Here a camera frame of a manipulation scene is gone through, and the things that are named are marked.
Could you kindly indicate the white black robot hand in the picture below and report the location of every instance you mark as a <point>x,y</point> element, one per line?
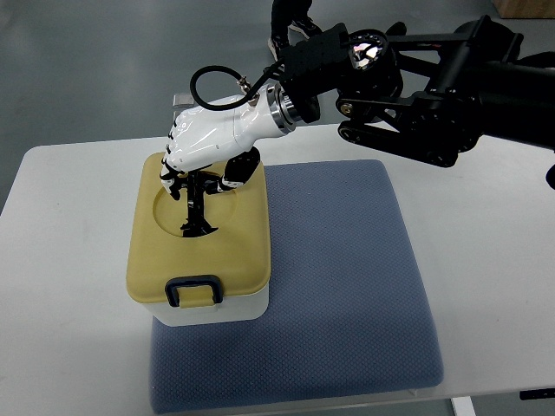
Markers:
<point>200,137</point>

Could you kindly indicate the cardboard box corner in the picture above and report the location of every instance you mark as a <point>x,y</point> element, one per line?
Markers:
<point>525,9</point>

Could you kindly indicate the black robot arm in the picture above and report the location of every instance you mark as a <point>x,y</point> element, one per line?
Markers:
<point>427,98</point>

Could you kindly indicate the black table bracket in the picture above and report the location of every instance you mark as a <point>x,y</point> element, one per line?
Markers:
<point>537,394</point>

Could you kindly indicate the person legs dark trousers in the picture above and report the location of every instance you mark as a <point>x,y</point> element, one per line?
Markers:
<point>286,15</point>

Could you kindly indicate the yellow box lid black handle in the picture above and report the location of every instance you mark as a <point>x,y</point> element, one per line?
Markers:
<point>183,256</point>

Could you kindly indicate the white storage box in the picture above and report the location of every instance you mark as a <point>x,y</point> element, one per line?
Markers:
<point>173,311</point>

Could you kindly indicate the blue grey cushion mat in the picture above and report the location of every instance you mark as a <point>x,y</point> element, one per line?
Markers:
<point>348,313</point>

